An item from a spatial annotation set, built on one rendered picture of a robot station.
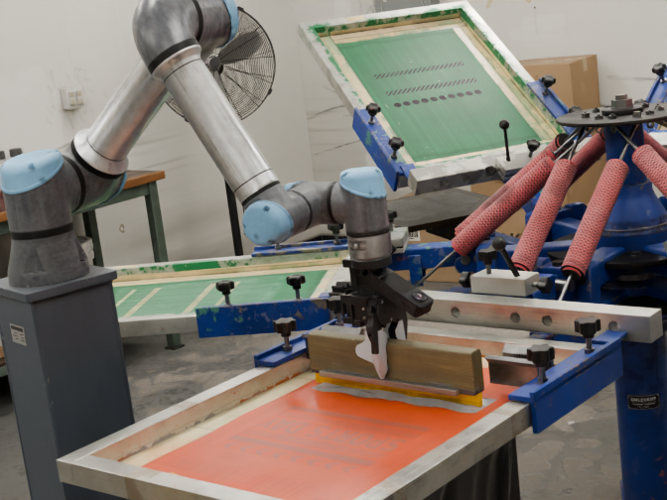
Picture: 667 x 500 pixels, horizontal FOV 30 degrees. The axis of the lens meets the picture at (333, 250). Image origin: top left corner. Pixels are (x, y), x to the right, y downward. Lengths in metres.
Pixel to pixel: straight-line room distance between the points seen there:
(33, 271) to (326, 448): 0.67
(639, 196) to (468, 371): 0.92
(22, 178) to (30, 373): 0.36
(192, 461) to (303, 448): 0.18
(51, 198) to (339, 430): 0.69
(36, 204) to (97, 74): 4.35
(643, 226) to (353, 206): 0.94
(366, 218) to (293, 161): 5.61
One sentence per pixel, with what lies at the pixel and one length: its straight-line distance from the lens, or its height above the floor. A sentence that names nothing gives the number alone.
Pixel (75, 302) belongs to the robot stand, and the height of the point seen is 1.16.
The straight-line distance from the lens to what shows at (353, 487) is 1.85.
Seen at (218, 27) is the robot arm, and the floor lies 1.62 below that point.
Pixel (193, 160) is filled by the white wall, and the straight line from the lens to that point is 7.08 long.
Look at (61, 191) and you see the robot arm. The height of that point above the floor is 1.36.
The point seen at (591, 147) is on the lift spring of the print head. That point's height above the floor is 1.21.
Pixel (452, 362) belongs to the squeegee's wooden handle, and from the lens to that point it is 2.09.
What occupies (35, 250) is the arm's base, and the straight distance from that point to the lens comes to 2.33.
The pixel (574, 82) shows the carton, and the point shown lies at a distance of 6.27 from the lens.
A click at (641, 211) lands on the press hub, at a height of 1.09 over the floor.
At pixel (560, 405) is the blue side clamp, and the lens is 2.07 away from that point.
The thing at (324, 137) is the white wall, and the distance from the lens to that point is 7.73.
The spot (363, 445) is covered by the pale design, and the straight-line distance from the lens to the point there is 2.00.
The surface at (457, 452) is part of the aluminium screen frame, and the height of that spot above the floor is 0.99.
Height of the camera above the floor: 1.68
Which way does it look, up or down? 12 degrees down
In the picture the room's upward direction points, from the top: 7 degrees counter-clockwise
